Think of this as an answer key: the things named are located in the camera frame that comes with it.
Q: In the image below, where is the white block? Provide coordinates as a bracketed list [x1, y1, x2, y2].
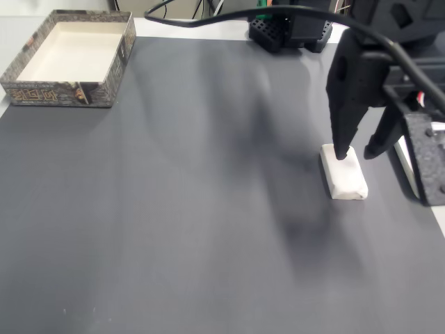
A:
[319, 143, 369, 201]

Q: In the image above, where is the stone-patterned cardboard box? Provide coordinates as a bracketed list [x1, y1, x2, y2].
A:
[0, 9, 137, 109]

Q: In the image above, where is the white tray with round dimples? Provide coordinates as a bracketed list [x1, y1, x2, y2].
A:
[394, 134, 423, 200]

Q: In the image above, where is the green clamp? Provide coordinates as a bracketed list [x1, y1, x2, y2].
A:
[255, 0, 289, 21]

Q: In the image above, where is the grey table mat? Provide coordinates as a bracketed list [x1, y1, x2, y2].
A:
[0, 34, 445, 334]

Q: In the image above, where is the black camera cable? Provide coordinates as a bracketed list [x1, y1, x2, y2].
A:
[143, 7, 445, 116]

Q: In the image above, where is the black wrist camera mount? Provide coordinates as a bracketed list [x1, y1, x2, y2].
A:
[382, 64, 445, 207]

